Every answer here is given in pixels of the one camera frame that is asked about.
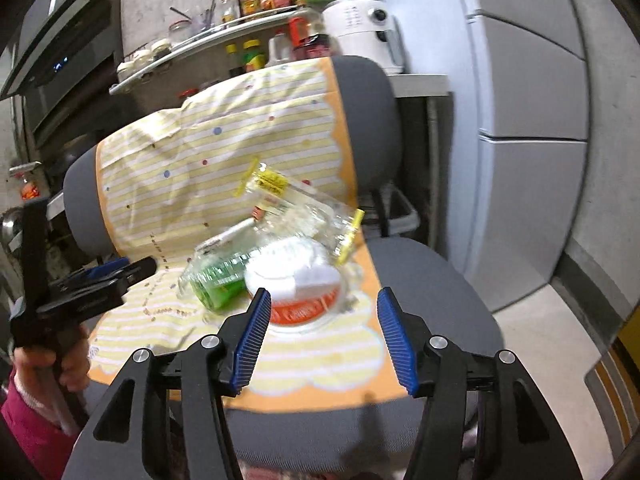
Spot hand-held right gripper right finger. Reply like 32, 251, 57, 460
376, 287, 583, 480

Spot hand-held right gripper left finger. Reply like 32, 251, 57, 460
60, 287, 273, 480

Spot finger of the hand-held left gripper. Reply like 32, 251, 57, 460
60, 256, 158, 291
47, 280, 132, 322

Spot white orange instant noodle cup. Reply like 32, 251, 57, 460
243, 237, 351, 331

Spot person's left hand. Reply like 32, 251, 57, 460
12, 329, 92, 394

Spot green bottle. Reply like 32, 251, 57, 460
177, 252, 251, 313

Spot yellow striped plastic mat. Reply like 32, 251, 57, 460
90, 57, 386, 415

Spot grey plastic bin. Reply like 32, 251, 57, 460
372, 187, 418, 238

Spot clear crumpled plastic wrapper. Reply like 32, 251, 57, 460
280, 195, 366, 267

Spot clear packet with yellow label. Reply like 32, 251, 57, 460
237, 157, 321, 231

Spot white lidded jars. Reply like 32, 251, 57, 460
117, 39, 173, 76

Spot brown striped floor mat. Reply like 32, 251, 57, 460
585, 335, 640, 446

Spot black range hood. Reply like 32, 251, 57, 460
0, 0, 123, 136

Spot grey office chair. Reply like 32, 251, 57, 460
62, 55, 506, 480

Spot white plastic jug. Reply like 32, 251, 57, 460
267, 32, 296, 67

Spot clear glass bottle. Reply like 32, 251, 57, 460
215, 0, 241, 26

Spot large red label oil bottle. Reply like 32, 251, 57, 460
287, 7, 331, 61

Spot grey white refrigerator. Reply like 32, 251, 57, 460
365, 0, 596, 313

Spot white air fryer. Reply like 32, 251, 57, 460
322, 0, 406, 75

